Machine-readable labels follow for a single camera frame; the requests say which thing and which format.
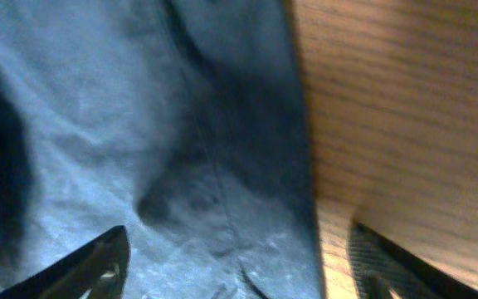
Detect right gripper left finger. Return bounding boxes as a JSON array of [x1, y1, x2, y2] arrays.
[[0, 225, 130, 299]]

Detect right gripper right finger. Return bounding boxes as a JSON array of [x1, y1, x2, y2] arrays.
[[348, 221, 478, 299]]

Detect navy blue denim shorts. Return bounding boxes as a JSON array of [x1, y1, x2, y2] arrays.
[[0, 0, 325, 299]]

